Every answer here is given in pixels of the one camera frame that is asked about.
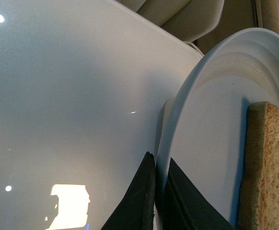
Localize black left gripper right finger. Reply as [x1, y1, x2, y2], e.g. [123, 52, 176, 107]
[163, 159, 234, 230]

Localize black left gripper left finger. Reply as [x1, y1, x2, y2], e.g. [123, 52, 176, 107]
[102, 152, 156, 230]

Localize light blue ceramic plate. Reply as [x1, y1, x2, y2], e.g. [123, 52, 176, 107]
[156, 28, 279, 227]

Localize brown bread slice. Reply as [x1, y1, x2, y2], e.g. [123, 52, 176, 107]
[238, 102, 279, 230]

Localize beige chair on left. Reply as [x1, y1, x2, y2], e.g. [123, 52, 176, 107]
[134, 0, 225, 43]

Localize beige chair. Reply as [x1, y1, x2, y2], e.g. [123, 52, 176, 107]
[134, 0, 225, 43]
[255, 0, 279, 35]

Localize beige chair on right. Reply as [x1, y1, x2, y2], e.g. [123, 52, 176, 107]
[255, 0, 279, 35]

